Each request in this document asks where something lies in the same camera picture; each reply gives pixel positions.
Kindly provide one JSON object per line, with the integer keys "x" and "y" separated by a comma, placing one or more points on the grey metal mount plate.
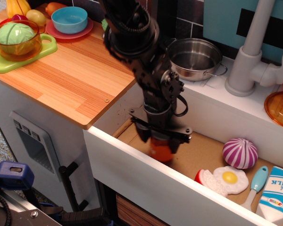
{"x": 16, "y": 211}

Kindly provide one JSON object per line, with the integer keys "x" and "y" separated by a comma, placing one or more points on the grey toy oven panel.
{"x": 38, "y": 144}

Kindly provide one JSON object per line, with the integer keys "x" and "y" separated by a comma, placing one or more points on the purple striped toy onion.
{"x": 240, "y": 153}

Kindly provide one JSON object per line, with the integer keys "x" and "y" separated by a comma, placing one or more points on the orange transparent pot lid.
{"x": 274, "y": 107}

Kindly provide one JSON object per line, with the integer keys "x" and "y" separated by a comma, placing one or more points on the blue toy bowl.
{"x": 70, "y": 20}

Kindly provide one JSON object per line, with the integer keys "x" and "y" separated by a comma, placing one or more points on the green toy cabbage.
{"x": 17, "y": 38}

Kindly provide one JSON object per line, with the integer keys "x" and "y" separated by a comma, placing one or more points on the blue clamp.
{"x": 15, "y": 176}

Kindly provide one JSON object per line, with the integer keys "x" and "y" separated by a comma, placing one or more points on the pink toy plate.
{"x": 51, "y": 30}

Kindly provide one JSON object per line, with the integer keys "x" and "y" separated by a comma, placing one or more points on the toy milk carton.
{"x": 270, "y": 206}

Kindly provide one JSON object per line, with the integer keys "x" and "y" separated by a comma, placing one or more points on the blue grey toy spatula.
{"x": 258, "y": 182}

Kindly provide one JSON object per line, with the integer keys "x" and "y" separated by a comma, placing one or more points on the toy fried egg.
{"x": 234, "y": 180}

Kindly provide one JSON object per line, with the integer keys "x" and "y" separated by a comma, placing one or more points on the grey toy faucet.
{"x": 248, "y": 67}

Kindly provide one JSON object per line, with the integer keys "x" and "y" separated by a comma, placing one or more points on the green toy bitter gourd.
{"x": 104, "y": 24}

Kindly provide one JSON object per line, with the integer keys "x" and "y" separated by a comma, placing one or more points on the red toy apple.
{"x": 18, "y": 17}

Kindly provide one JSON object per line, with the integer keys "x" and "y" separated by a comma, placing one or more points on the white wooden drawer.
{"x": 170, "y": 193}

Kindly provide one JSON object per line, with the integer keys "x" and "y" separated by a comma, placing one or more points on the black oven door handle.
{"x": 65, "y": 172}

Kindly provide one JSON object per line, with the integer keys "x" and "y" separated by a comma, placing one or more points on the orange transparent bowl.
{"x": 31, "y": 54}

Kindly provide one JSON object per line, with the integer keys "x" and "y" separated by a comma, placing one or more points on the stainless steel pot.
{"x": 195, "y": 59}

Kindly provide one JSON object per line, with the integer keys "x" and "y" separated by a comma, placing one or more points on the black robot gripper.
{"x": 163, "y": 123}

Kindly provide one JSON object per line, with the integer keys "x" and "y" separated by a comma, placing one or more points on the orange toy fruit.
{"x": 54, "y": 6}

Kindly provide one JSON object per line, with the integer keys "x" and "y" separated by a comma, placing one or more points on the yellow toy lemon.
{"x": 36, "y": 16}

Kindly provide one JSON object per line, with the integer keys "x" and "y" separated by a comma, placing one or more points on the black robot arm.
{"x": 133, "y": 38}

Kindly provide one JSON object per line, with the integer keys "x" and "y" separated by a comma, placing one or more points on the green cutting board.
{"x": 49, "y": 46}

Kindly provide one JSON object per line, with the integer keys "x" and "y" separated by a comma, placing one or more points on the red white toy slice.
{"x": 206, "y": 178}

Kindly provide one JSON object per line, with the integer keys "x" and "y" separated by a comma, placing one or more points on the yellow toy squash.
{"x": 17, "y": 7}

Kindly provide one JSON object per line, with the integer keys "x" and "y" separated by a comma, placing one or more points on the orange toy soup can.
{"x": 160, "y": 150}

